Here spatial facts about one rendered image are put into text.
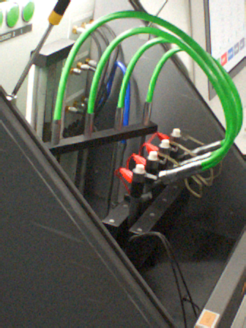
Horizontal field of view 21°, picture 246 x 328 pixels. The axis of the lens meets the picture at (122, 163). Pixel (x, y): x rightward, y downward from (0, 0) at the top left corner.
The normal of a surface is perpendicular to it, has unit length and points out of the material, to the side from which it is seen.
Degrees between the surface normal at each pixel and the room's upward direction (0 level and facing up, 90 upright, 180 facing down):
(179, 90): 90
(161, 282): 0
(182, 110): 90
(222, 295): 0
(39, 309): 90
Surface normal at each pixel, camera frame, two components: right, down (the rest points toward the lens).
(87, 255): -0.39, 0.35
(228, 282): 0.13, -0.90
